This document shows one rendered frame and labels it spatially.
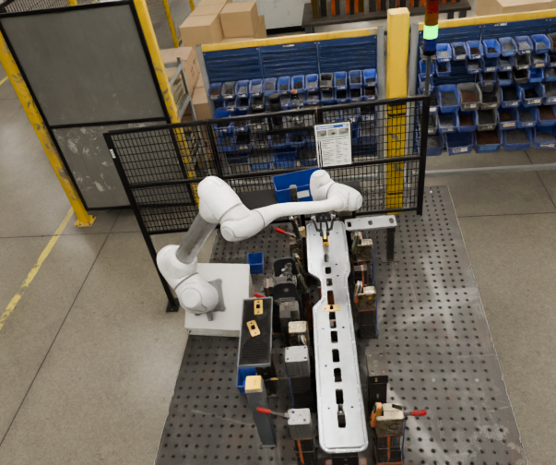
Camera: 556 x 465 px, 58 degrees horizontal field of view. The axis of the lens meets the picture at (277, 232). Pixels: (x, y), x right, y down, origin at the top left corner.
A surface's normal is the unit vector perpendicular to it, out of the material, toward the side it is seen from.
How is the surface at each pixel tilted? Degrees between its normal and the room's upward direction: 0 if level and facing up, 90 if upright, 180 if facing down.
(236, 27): 90
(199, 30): 90
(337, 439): 0
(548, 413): 0
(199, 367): 0
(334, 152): 90
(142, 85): 91
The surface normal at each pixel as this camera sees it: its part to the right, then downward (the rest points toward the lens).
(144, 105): -0.08, 0.67
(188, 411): -0.13, -0.76
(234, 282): -0.20, -0.09
